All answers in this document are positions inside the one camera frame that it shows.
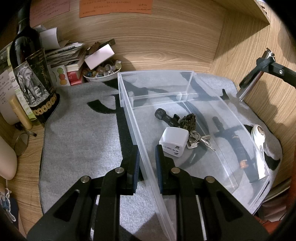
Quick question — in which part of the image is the white handwritten paper note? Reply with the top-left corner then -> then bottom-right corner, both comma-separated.
0,70 -> 19,125

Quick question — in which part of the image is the grey black patterned mat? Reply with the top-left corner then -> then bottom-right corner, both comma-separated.
39,73 -> 282,240

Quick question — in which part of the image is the silver black folding tool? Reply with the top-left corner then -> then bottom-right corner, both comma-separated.
236,48 -> 275,101

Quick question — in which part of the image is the white bowl of beads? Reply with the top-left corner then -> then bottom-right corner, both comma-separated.
82,60 -> 122,82

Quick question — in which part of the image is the clear plastic organizer box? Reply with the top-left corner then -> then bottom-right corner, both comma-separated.
118,70 -> 270,240

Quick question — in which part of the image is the dark wine bottle elephant label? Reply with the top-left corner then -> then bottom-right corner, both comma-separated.
10,4 -> 59,124

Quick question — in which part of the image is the yellow lip balm tube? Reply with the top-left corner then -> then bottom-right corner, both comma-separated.
9,95 -> 33,130

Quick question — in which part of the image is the white handheld massager device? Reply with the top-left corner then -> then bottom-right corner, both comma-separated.
251,125 -> 269,180

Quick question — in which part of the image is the white travel power adapter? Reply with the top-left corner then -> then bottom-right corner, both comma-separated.
159,127 -> 189,158

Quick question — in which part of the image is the stack of papers and books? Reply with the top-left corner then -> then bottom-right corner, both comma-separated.
39,27 -> 86,66

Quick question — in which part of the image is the pink sticky note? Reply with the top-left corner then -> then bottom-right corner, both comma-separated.
30,0 -> 70,27

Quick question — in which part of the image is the white folded card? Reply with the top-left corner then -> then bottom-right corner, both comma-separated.
84,44 -> 115,69

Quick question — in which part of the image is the black handle tool orange ring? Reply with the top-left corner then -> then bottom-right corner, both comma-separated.
212,116 -> 260,184

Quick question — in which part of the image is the orange sticky note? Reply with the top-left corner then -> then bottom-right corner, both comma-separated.
79,0 -> 153,18

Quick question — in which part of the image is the red small box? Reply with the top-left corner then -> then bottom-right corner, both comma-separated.
67,68 -> 84,85

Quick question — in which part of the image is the bunch of keys with pinecone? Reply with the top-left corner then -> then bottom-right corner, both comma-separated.
154,108 -> 215,151

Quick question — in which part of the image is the traffic light picture card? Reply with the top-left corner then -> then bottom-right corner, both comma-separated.
51,65 -> 70,87

